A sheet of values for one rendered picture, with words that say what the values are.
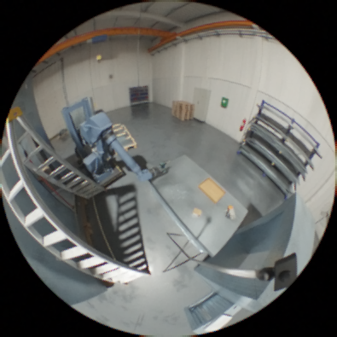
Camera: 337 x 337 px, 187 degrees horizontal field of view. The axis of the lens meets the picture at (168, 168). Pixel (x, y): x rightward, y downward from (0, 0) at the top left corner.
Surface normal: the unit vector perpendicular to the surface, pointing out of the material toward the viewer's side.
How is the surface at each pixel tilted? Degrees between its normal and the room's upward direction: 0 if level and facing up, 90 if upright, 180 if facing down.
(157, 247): 0
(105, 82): 90
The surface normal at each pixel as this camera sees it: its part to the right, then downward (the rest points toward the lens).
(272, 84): -0.84, 0.37
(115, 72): 0.53, 0.62
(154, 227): 0.03, -0.69
